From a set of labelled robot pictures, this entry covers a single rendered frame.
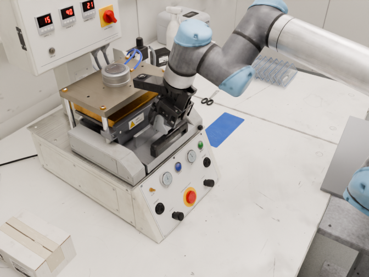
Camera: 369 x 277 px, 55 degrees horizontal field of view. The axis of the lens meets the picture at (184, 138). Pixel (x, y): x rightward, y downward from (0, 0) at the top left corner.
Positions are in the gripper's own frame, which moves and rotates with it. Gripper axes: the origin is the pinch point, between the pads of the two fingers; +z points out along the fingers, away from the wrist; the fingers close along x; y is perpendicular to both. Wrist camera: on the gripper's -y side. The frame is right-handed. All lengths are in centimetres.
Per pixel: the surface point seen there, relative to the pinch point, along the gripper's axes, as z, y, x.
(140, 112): -3.5, -4.5, -2.2
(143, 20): 32, -66, 77
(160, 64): 35, -39, 61
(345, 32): 49, 13, 241
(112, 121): -3.1, -6.9, -10.3
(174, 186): 10.8, 14.5, -3.9
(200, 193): 17.2, 21.0, 4.6
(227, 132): 22.8, 11.3, 39.5
